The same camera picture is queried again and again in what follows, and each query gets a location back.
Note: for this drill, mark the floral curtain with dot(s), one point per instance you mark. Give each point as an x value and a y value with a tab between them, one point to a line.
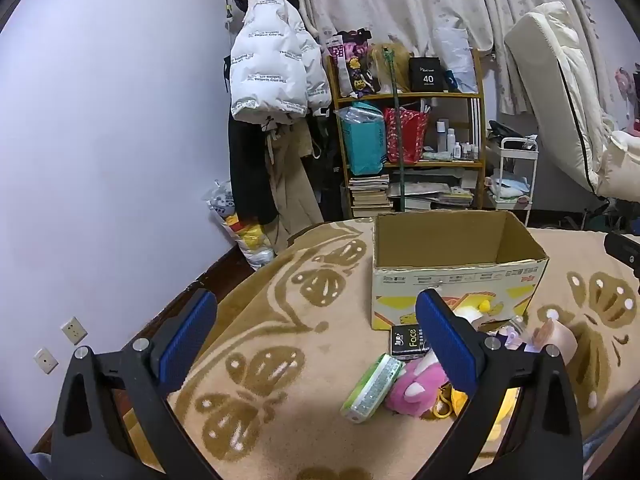
400	0

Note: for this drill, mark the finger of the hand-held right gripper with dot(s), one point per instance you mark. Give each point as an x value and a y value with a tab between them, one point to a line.
622	247

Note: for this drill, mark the black box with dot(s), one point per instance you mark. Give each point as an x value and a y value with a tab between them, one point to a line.
427	77

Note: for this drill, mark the green tissue pack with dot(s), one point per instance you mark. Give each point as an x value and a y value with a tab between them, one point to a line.
372	387

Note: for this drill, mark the purple black printed bag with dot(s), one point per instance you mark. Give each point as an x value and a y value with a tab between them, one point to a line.
350	67

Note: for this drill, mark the plastic bag of toys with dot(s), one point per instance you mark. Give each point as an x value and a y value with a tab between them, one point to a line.
250	240

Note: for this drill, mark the white plastic bag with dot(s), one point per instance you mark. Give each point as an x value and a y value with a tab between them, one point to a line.
457	55

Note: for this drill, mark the beige printed blanket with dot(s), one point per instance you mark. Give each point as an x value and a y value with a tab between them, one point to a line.
300	350

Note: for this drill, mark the blonde wig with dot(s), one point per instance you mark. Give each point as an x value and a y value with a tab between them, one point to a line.
385	67

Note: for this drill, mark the white utility cart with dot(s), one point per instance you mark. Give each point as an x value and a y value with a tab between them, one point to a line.
531	180

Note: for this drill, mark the light blue cloth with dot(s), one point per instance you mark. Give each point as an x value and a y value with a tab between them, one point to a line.
510	186

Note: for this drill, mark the white mattress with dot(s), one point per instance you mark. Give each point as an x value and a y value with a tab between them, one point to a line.
550	60

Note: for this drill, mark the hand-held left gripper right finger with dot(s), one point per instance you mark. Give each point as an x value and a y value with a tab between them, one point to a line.
447	340

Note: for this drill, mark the black hanging garment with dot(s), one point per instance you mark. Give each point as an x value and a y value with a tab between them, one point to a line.
330	185

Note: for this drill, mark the pile of papers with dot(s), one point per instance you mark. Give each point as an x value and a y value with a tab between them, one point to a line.
435	190

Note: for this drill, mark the red bag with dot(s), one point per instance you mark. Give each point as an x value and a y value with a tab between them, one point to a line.
412	135

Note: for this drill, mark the stack of books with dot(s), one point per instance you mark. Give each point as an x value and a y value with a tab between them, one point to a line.
370	197

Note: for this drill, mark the teal bag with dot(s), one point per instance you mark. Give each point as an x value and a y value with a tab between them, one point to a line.
362	145

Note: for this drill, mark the purple haired plush doll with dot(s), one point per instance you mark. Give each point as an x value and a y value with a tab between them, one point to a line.
510	335

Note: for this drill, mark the green pole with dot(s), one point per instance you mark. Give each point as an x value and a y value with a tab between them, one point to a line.
397	135

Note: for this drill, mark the beige trousers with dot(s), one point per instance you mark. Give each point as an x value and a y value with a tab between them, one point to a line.
292	185

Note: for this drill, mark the white yellow plush toy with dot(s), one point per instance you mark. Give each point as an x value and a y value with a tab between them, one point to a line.
482	306

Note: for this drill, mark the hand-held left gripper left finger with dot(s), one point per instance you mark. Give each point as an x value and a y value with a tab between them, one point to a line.
187	335

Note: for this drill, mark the black tissue pack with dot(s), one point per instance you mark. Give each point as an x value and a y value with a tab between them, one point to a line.
407	342

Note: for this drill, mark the black coat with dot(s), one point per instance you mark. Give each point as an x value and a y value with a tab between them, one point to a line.
247	170

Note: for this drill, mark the pink plush toy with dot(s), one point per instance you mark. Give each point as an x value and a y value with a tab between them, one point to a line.
415	387

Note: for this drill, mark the wooden shelf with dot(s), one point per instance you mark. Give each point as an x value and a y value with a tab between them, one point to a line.
450	94

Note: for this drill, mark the wall socket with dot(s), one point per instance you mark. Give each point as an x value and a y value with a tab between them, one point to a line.
73	331
46	361

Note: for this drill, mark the cardboard box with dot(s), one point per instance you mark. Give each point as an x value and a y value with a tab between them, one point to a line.
500	280

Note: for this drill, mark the white puffer jacket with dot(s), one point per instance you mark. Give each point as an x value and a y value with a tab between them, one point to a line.
270	60

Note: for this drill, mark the group of small bottles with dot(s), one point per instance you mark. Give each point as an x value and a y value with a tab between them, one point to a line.
450	142

